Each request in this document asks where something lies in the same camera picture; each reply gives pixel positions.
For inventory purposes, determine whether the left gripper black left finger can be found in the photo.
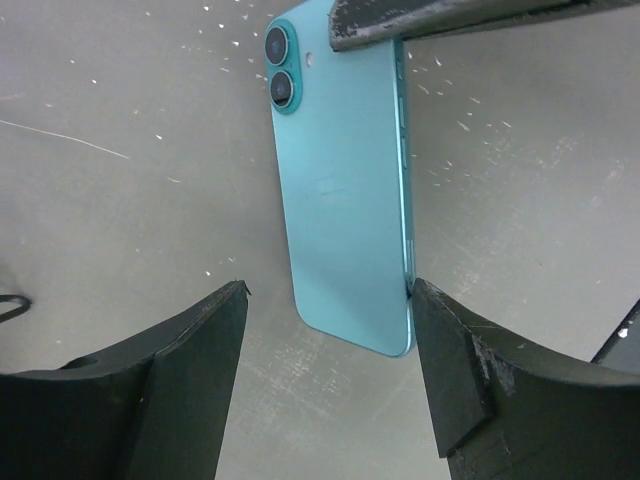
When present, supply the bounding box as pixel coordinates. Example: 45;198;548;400
1;280;249;479

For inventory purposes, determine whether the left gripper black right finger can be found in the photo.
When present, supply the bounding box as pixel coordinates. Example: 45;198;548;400
411;279;639;479

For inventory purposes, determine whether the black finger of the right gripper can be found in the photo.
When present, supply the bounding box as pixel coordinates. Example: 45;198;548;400
328;0;639;52

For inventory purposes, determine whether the teal smartphone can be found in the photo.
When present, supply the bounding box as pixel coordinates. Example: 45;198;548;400
264;0;416;357

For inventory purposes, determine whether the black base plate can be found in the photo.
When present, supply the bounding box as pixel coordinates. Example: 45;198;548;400
591;301;639;365

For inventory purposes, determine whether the black wire basket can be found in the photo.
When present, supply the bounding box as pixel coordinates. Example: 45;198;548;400
0;294;33;323

